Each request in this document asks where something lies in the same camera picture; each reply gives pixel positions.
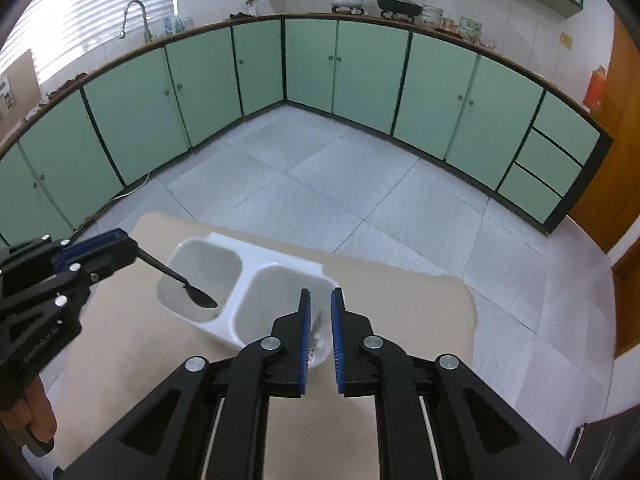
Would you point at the black wok with lid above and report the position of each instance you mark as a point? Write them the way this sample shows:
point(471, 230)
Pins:
point(399, 6)

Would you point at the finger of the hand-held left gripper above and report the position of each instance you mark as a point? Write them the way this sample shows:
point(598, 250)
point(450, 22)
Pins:
point(90, 246)
point(107, 262)

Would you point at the brown wooden door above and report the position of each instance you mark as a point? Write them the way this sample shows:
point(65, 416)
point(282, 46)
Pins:
point(620, 185)

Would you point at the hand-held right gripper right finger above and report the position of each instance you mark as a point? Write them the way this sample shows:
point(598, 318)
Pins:
point(338, 345)

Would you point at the white window blinds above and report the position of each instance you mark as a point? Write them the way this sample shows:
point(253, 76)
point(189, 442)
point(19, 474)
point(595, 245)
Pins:
point(95, 5)

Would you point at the white two-compartment utensil holder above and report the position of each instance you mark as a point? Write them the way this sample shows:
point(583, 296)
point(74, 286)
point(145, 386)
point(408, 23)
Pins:
point(220, 280)

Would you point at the cardboard box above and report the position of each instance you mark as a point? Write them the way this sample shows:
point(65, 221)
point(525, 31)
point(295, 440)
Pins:
point(20, 90)

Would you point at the patterned ceramic cup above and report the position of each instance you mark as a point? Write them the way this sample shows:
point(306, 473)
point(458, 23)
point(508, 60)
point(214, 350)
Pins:
point(470, 27)

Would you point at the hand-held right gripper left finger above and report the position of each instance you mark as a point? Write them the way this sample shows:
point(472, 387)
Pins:
point(303, 345)

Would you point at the steel kitchen faucet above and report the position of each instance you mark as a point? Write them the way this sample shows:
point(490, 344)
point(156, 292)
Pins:
point(135, 15)

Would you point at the wall socket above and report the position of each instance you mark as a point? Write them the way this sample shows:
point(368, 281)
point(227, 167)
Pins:
point(566, 40)

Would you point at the green kitchen base cabinets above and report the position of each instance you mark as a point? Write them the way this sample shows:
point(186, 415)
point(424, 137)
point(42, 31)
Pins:
point(370, 70)

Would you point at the dark cloth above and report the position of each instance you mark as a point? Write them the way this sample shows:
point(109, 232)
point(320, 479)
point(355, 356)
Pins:
point(239, 14)

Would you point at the orange bottle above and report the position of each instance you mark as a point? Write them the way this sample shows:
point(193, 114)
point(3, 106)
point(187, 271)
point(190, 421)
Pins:
point(597, 87)

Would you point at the bottles beside sink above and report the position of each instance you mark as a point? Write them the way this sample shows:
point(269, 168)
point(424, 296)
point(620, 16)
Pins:
point(177, 25)

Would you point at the person's left hand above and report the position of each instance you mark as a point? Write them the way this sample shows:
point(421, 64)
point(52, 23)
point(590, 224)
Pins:
point(37, 410)

